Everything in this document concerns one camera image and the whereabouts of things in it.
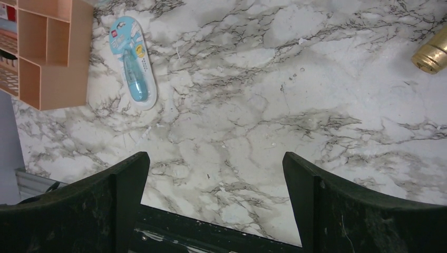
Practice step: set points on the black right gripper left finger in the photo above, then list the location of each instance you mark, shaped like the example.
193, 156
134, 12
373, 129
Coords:
95, 214

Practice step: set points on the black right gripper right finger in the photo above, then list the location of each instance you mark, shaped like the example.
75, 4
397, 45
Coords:
333, 214

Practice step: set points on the amber bottle gold cap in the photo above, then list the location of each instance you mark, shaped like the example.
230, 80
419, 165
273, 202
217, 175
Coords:
431, 57

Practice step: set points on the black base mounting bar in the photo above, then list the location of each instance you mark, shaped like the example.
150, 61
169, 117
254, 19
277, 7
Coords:
162, 231

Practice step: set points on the peach plastic desk organizer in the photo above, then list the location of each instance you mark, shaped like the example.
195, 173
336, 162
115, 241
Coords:
45, 52

